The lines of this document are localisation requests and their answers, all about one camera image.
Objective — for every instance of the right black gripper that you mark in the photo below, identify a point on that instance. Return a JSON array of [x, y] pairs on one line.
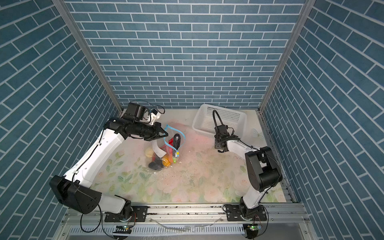
[[217, 144]]

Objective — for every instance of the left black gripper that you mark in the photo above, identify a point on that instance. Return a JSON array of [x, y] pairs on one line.
[[156, 134]]

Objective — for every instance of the clear zip top bag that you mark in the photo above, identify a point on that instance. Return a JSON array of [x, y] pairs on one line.
[[164, 152]]

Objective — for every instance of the cream white bun toy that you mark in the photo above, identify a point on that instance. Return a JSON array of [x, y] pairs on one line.
[[149, 152]]

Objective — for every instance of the orange crinkled food toy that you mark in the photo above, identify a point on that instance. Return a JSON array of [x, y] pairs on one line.
[[172, 159]]

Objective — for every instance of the yellow potato toy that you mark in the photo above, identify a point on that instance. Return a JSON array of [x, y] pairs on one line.
[[165, 161]]

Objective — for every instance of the black avocado toy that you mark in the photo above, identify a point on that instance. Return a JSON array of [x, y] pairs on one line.
[[156, 165]]

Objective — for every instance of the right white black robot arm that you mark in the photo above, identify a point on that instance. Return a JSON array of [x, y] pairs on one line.
[[263, 171]]

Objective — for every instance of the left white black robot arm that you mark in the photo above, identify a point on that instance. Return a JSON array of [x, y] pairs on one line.
[[73, 188]]

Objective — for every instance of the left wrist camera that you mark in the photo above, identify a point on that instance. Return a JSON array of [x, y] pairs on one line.
[[136, 113]]

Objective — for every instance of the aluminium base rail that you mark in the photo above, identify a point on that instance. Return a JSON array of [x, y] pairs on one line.
[[212, 221]]

